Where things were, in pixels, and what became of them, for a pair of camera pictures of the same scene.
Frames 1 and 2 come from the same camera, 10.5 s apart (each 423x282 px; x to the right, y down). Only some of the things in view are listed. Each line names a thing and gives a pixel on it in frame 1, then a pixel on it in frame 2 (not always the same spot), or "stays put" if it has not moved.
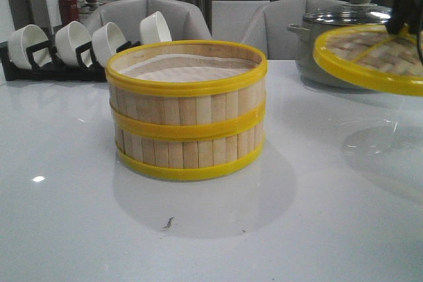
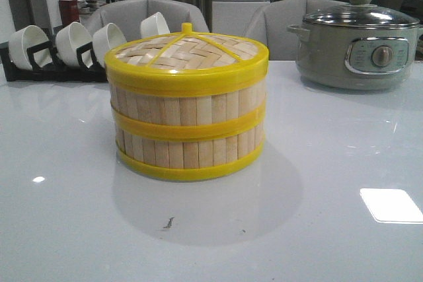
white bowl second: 68,37 stays put
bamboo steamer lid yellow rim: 369,56 → 188,61
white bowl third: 104,41 stays put
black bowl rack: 43,64 stays put
